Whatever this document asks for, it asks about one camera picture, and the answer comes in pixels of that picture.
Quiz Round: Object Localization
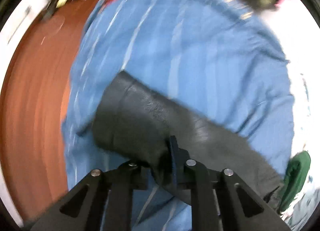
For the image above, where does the black leather jacket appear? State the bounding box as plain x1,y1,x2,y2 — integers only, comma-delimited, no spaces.
92,72,284,209

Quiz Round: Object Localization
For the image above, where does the blue striped bed sheet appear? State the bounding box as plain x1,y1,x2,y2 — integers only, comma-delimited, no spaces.
61,0,295,231

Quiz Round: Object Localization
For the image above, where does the folded green striped garment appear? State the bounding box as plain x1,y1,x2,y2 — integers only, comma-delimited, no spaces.
278,151,311,213

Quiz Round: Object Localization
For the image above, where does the light blue rumpled duvet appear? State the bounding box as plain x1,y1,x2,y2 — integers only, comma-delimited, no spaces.
284,189,319,230

